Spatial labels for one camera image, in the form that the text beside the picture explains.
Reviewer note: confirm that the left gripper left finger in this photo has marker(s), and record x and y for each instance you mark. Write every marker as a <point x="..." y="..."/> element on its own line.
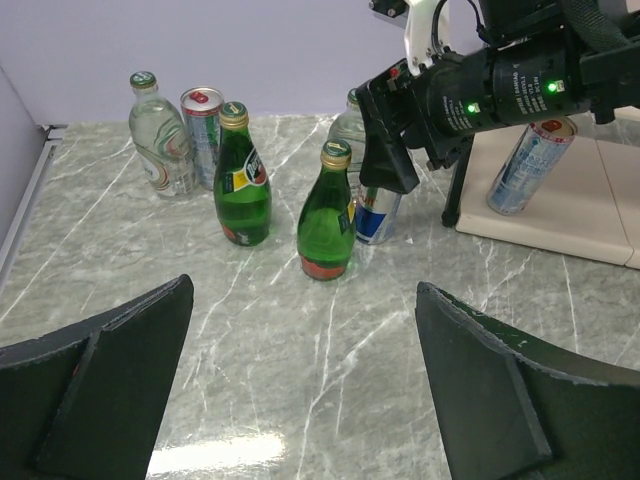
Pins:
<point x="87" y="401"/>

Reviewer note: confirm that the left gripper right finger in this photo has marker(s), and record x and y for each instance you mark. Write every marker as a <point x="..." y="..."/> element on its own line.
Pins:
<point x="510" y="405"/>

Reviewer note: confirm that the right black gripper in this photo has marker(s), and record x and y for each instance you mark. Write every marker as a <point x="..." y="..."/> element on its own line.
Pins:
<point x="438" y="111"/>

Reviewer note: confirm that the Red Bull can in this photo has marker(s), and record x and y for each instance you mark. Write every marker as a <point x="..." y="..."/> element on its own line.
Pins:
<point x="376" y="213"/>

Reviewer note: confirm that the light blue drink can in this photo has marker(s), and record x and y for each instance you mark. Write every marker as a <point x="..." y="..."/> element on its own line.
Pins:
<point x="537" y="152"/>

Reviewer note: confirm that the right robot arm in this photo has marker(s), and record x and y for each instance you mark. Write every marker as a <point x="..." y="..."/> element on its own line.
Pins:
<point x="539" y="60"/>

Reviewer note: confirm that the beige checkered shelf rack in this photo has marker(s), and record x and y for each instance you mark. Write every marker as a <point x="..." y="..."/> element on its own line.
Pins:
<point x="587" y="207"/>

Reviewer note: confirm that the clear glass bottle middle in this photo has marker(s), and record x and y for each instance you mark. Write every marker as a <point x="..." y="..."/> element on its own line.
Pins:
<point x="349" y="126"/>

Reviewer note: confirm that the clear glass bottle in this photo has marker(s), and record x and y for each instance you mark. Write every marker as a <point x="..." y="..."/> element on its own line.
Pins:
<point x="349" y="126"/>
<point x="160" y="138"/>

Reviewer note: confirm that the green Perrier bottle front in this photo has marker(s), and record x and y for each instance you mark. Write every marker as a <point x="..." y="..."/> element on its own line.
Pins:
<point x="326" y="227"/>

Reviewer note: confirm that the green Perrier bottle tall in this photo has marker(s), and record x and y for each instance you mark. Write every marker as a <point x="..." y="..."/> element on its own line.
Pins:
<point x="242" y="193"/>

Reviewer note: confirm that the silver can red tab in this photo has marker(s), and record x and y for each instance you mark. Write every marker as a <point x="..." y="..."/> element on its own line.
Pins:
<point x="200" y="107"/>

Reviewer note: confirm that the clear glass bottle far left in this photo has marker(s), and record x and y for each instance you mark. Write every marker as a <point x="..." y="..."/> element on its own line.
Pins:
<point x="160" y="138"/>

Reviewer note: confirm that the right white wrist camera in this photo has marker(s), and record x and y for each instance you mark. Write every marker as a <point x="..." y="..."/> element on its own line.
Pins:
<point x="422" y="41"/>

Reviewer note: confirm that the aluminium frame rail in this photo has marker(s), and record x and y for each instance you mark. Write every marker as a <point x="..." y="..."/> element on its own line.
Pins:
<point x="18" y="227"/>

